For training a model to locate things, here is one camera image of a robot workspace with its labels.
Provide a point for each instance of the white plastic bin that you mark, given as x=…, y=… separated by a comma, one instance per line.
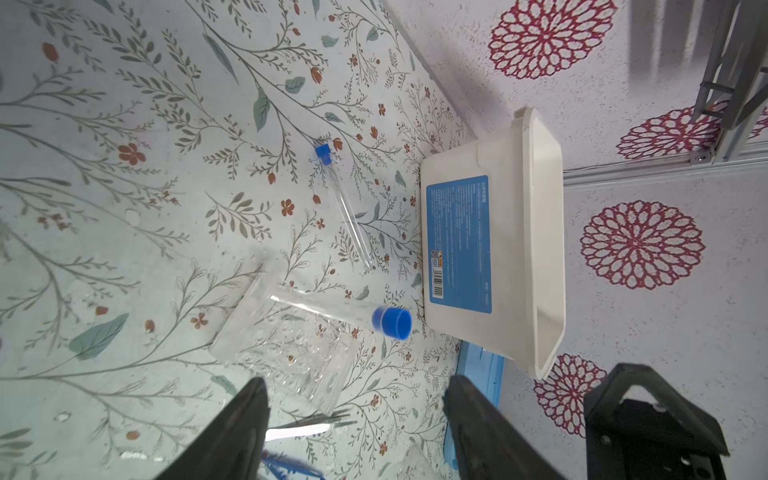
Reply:
x=492, y=215

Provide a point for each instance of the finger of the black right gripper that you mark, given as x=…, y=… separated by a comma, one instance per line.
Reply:
x=638, y=426

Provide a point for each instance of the dark grey wall shelf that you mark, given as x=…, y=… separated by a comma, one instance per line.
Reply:
x=733, y=89

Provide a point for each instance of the thin blue capped test tube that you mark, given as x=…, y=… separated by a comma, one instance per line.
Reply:
x=328, y=163

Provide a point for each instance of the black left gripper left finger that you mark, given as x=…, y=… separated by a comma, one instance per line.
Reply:
x=231, y=446

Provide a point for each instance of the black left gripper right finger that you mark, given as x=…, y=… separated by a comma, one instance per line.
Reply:
x=487, y=445

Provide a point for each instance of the clear plastic test tube rack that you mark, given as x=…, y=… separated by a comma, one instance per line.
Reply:
x=276, y=333

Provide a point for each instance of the blue plastic bin lid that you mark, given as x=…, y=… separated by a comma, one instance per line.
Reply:
x=483, y=368

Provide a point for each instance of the metal tweezers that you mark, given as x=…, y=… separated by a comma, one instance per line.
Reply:
x=310, y=426

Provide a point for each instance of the clear glass flask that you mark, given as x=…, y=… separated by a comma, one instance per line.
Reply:
x=423, y=464

